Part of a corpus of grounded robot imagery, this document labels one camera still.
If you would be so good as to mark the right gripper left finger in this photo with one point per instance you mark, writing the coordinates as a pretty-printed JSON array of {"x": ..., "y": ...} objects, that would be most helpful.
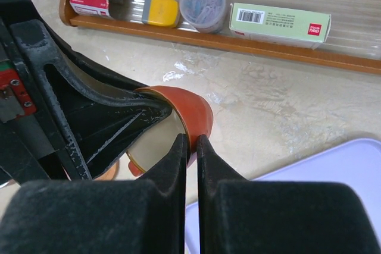
[{"x": 146, "y": 215}]

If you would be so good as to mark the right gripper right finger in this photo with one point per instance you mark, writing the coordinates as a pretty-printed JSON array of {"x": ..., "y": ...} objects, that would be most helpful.
[{"x": 237, "y": 215}]

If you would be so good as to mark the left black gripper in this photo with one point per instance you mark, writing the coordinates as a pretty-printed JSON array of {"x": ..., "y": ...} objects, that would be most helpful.
[{"x": 98, "y": 112}]

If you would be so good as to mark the orange brown mug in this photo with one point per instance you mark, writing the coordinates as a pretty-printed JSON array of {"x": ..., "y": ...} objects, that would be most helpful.
[{"x": 190, "y": 114}]

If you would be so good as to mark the orange wood coaster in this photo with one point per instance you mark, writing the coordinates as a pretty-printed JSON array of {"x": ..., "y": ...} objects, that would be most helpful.
[{"x": 110, "y": 174}]

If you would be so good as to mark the yellow small container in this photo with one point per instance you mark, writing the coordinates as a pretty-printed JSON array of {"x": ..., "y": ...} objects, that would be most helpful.
[{"x": 162, "y": 13}]

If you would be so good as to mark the lavender plastic tray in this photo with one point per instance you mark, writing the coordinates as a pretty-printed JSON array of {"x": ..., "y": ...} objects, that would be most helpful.
[{"x": 355, "y": 163}]

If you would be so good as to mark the white long box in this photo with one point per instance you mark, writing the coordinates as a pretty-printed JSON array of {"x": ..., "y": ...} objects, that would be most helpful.
[{"x": 283, "y": 26}]

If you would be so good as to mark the wooden three-tier shelf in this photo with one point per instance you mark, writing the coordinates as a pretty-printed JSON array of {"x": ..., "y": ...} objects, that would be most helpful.
[{"x": 318, "y": 57}]

